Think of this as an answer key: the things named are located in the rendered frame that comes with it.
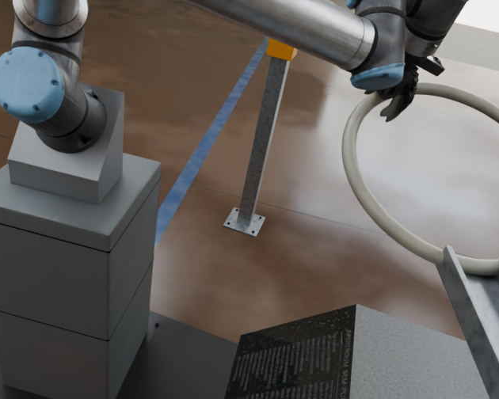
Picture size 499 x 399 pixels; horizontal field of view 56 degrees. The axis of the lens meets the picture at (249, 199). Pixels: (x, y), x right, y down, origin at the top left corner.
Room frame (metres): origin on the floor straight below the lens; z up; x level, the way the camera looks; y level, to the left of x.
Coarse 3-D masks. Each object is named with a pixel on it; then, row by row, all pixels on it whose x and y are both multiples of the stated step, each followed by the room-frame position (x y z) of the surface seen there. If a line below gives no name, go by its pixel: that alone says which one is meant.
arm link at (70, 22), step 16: (16, 0) 0.97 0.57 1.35; (32, 0) 0.91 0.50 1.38; (48, 0) 0.90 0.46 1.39; (64, 0) 0.91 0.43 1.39; (80, 0) 1.03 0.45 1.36; (16, 16) 0.98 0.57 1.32; (32, 16) 0.96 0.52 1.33; (48, 16) 0.94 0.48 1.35; (64, 16) 0.96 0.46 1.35; (80, 16) 1.02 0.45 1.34; (16, 32) 0.99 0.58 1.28; (32, 32) 0.96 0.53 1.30; (48, 32) 0.96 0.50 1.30; (64, 32) 0.98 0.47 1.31; (80, 32) 1.03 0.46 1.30; (64, 48) 0.99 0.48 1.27; (80, 48) 1.05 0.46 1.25
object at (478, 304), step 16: (448, 256) 0.67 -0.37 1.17; (448, 272) 0.65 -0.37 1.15; (448, 288) 0.63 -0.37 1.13; (464, 288) 0.59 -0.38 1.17; (480, 288) 0.65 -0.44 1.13; (496, 288) 0.66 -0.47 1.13; (464, 304) 0.57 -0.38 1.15; (480, 304) 0.61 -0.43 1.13; (496, 304) 0.62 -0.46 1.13; (464, 320) 0.55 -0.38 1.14; (480, 320) 0.53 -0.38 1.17; (496, 320) 0.58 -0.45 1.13; (464, 336) 0.53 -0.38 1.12; (480, 336) 0.51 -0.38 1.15; (496, 336) 0.54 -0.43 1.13; (480, 352) 0.49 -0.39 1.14; (496, 352) 0.47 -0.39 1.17; (480, 368) 0.47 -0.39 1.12; (496, 368) 0.45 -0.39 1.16; (496, 384) 0.43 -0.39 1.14
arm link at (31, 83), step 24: (24, 48) 0.93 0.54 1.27; (48, 48) 0.97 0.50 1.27; (0, 72) 0.90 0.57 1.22; (24, 72) 0.90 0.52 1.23; (48, 72) 0.91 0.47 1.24; (72, 72) 0.99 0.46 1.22; (0, 96) 0.87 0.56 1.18; (24, 96) 0.87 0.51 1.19; (48, 96) 0.88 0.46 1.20; (72, 96) 0.96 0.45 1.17; (24, 120) 0.88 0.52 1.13; (48, 120) 0.90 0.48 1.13; (72, 120) 0.97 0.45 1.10
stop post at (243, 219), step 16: (272, 48) 2.12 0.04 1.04; (288, 48) 2.11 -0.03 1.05; (272, 64) 2.14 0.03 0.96; (288, 64) 2.19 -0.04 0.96; (272, 80) 2.13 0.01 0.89; (272, 96) 2.13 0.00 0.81; (272, 112) 2.13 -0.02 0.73; (256, 128) 2.14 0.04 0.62; (272, 128) 2.16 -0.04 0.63; (256, 144) 2.14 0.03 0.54; (256, 160) 2.13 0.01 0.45; (256, 176) 2.13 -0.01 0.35; (256, 192) 2.13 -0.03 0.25; (240, 208) 2.14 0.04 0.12; (224, 224) 2.10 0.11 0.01; (240, 224) 2.13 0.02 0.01; (256, 224) 2.17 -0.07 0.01
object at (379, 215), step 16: (368, 96) 1.02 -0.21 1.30; (448, 96) 1.10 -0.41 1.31; (464, 96) 1.10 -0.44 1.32; (352, 112) 0.97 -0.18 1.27; (496, 112) 1.08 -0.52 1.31; (352, 128) 0.92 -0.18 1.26; (352, 144) 0.88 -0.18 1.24; (352, 160) 0.84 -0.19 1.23; (352, 176) 0.81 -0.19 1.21; (368, 192) 0.78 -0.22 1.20; (368, 208) 0.75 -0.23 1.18; (384, 224) 0.72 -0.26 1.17; (400, 224) 0.73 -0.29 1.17; (400, 240) 0.70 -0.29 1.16; (416, 240) 0.70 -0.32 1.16; (432, 256) 0.68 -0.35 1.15; (464, 256) 0.70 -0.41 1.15; (464, 272) 0.68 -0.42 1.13; (480, 272) 0.68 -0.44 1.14; (496, 272) 0.69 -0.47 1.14
